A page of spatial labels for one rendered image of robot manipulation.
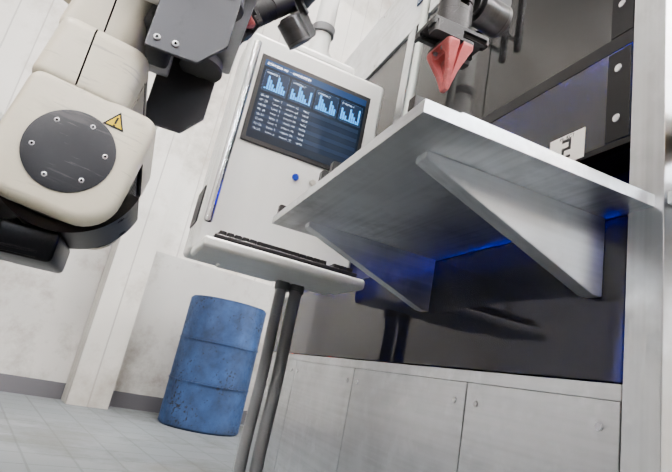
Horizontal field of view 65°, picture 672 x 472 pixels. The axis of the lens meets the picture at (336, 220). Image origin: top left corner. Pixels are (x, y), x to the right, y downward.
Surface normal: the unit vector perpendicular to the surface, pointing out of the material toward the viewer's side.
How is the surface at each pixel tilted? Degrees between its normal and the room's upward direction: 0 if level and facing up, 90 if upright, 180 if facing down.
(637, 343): 90
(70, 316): 90
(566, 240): 90
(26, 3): 90
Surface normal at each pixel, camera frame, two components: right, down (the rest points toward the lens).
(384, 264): 0.38, -0.20
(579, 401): -0.90, -0.29
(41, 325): 0.58, -0.13
